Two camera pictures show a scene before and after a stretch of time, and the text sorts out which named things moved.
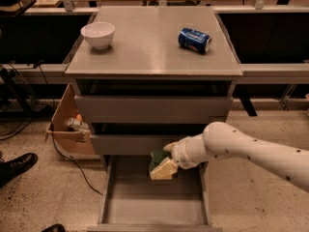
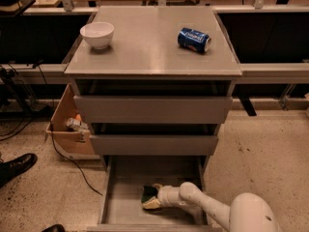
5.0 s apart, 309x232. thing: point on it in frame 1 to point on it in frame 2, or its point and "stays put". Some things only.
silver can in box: [76, 124] stays put
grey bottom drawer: [133, 202] stays put
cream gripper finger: [171, 147] to [157, 186]
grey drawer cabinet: [147, 76] stays put
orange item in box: [78, 117] stays put
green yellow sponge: [156, 157] to [148, 193]
